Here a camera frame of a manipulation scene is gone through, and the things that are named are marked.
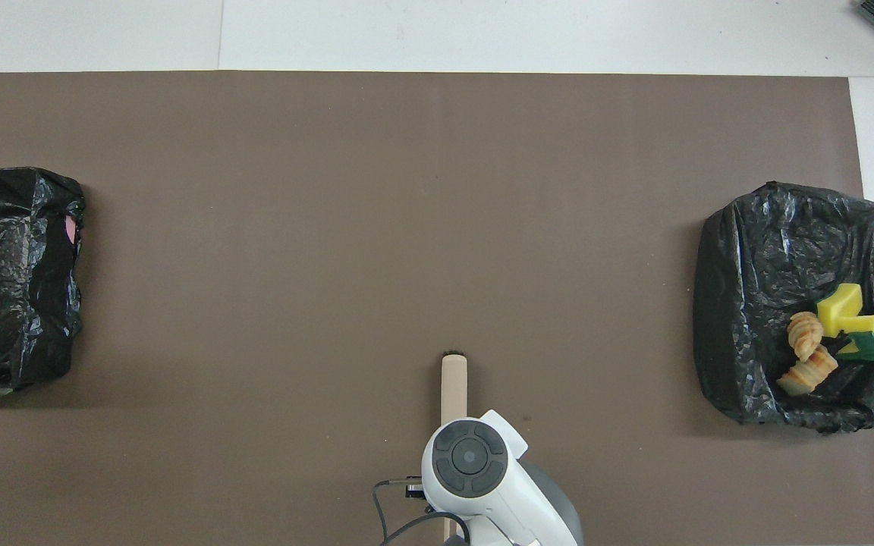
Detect beige brush black bristles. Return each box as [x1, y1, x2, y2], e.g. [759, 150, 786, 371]
[441, 350, 470, 546]

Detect orange striped croissant piece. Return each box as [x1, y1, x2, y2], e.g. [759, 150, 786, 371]
[777, 345, 838, 397]

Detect pale flaky pastry piece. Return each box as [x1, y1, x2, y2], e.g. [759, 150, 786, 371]
[788, 312, 825, 362]

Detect yellow notched sponge piece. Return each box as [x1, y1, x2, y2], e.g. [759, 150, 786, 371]
[816, 283, 864, 339]

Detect green yellow sponge piece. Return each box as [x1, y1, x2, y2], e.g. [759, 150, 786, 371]
[835, 314, 874, 362]

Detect black bag lined bin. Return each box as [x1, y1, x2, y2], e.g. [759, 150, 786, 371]
[693, 181, 874, 435]

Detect black bag bin pink tag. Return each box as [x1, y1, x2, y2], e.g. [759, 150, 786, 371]
[0, 167, 86, 394]

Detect brown table mat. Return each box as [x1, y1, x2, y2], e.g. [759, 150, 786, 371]
[0, 71, 874, 546]

